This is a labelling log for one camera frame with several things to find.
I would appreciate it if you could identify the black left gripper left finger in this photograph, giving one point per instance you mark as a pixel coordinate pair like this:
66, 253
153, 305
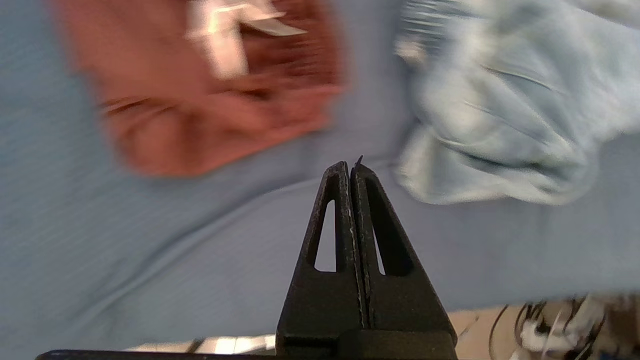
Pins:
320, 310

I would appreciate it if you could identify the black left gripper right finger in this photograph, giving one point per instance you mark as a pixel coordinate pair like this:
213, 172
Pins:
405, 310

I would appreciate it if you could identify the light blue denim shorts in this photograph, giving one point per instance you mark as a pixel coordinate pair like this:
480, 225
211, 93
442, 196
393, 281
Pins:
500, 100

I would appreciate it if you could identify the white power strip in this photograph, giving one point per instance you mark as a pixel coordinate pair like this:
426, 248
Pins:
550, 337

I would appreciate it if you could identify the bed with blue sheet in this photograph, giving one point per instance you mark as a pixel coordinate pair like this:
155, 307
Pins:
150, 250

